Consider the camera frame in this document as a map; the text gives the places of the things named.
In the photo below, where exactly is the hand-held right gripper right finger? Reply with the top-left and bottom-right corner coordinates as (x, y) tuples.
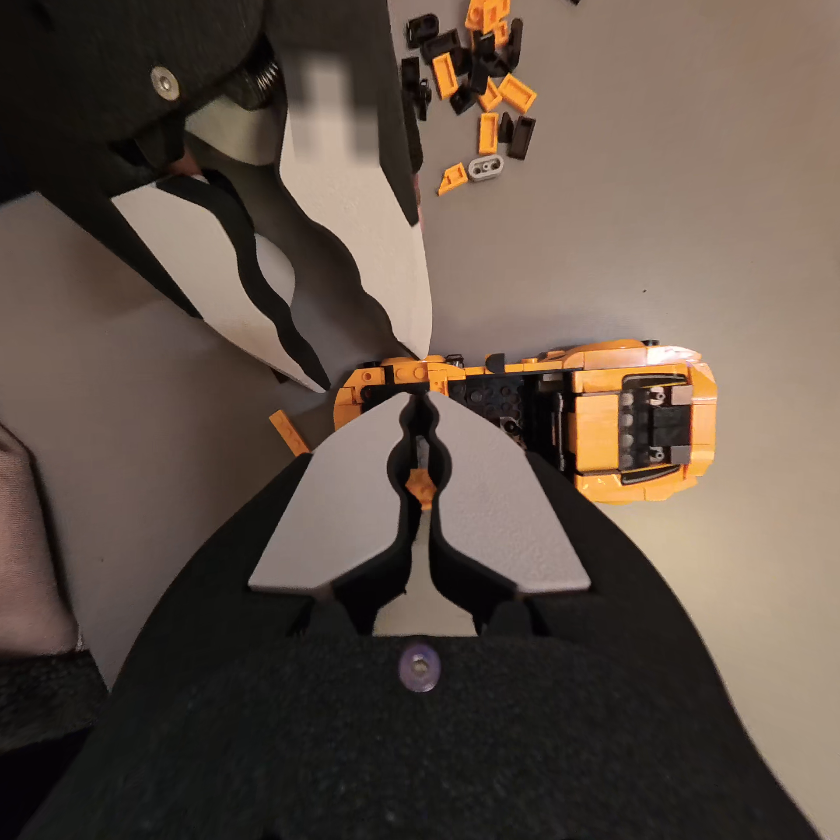
(425, 391), (593, 636)

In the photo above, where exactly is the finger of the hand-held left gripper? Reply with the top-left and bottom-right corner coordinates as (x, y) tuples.
(110, 169), (331, 395)
(277, 112), (435, 362)

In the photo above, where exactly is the pile of loose lego pieces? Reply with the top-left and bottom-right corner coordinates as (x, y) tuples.
(400, 0), (539, 198)

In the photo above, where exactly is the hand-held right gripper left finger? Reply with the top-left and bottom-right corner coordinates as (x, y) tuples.
(248, 392), (422, 636)

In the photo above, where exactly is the orange lego car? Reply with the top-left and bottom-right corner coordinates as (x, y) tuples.
(333, 339), (718, 511)

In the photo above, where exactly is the person's black clothing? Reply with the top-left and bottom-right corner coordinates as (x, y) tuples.
(0, 728), (99, 840)

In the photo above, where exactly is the orange lego plate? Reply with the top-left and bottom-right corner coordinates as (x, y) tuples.
(268, 410), (311, 457)

